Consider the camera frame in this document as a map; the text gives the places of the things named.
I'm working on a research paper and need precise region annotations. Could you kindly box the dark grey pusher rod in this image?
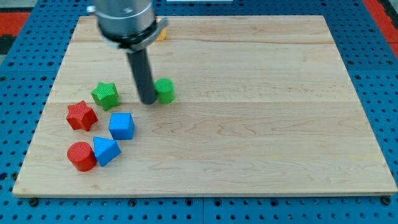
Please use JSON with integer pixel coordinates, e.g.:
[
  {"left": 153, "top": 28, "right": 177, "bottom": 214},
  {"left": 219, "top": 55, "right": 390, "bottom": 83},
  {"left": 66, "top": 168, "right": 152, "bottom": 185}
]
[{"left": 127, "top": 49, "right": 157, "bottom": 105}]

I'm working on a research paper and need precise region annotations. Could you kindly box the green cylinder block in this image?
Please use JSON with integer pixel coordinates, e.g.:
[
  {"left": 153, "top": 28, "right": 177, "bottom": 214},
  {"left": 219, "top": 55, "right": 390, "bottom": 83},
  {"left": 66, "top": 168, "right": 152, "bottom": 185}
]
[{"left": 154, "top": 78, "right": 175, "bottom": 104}]

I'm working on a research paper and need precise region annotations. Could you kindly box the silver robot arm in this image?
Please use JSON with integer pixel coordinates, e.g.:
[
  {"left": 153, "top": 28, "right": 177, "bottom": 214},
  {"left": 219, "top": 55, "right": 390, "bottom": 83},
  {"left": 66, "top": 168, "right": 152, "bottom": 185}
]
[{"left": 86, "top": 0, "right": 169, "bottom": 105}]

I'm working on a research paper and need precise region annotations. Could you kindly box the yellow hexagon block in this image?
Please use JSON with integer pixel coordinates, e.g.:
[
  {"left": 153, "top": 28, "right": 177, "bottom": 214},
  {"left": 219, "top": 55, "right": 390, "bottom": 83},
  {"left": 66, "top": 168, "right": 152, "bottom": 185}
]
[{"left": 156, "top": 18, "right": 169, "bottom": 42}]

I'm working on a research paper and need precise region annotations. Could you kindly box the green star block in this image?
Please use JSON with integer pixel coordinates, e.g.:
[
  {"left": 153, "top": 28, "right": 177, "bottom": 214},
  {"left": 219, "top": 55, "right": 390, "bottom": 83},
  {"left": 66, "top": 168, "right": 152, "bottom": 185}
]
[{"left": 91, "top": 82, "right": 119, "bottom": 111}]

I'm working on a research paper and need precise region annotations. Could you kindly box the blue cube block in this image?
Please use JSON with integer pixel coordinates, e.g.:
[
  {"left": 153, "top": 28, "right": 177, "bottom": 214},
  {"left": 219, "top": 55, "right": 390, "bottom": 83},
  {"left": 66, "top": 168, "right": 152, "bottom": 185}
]
[{"left": 108, "top": 113, "right": 135, "bottom": 140}]

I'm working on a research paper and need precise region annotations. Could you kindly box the red star block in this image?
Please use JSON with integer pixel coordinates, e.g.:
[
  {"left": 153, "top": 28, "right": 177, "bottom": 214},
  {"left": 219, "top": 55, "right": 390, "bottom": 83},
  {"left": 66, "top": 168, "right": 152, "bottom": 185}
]
[{"left": 66, "top": 100, "right": 98, "bottom": 131}]

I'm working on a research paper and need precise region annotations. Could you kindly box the blue triangle block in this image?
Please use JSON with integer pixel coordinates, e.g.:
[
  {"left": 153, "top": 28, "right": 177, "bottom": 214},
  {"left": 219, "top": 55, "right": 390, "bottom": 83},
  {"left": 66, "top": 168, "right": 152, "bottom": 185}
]
[{"left": 93, "top": 136, "right": 121, "bottom": 167}]

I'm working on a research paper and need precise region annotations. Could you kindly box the red cylinder block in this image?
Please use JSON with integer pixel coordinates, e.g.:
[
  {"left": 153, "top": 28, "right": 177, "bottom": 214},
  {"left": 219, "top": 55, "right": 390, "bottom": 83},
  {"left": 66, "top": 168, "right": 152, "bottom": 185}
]
[{"left": 67, "top": 141, "right": 97, "bottom": 172}]

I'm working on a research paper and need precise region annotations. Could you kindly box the light wooden board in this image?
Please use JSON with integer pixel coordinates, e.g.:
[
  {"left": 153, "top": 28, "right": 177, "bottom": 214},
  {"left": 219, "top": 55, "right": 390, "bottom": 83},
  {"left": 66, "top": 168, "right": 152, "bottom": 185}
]
[{"left": 13, "top": 16, "right": 397, "bottom": 198}]

